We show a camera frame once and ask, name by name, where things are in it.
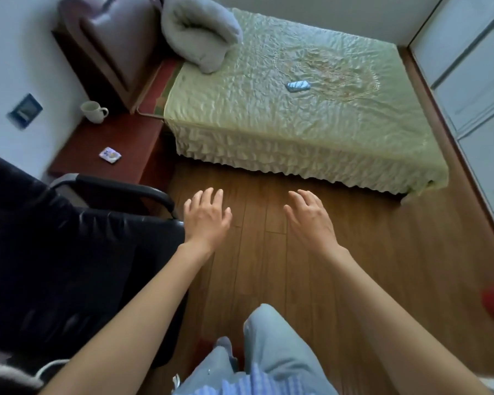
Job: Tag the person's left hand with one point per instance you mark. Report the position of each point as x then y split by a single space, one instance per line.
206 222

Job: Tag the person's right hand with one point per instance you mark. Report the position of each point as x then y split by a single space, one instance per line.
313 226

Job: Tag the red wooden nightstand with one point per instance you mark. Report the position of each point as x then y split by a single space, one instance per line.
127 135

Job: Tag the printed tissue packet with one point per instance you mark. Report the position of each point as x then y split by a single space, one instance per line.
109 155

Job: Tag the white ceramic mug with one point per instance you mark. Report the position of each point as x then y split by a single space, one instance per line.
91 111

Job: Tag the person's left forearm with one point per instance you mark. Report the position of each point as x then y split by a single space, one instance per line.
127 333

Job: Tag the person's right forearm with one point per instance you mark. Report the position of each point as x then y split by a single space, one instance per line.
395 333

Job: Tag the person's grey trousers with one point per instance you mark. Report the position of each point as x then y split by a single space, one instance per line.
276 337

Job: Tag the person's blue checked shirt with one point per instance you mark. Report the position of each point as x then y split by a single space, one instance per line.
263 382

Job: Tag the bed with green bedspread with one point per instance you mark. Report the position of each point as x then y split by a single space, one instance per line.
251 111

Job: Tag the red patterned mattress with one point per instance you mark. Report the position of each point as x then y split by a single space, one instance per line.
156 90

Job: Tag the black smartphone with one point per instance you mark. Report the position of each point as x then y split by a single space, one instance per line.
299 85

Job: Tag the black leather office chair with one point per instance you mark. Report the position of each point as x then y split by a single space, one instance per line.
66 263

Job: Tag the grey folded pillow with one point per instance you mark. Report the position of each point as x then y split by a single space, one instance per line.
201 28

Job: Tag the white wardrobe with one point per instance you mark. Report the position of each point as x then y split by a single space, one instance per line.
477 78

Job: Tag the blue framed wall socket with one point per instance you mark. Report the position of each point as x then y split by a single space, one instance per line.
24 111

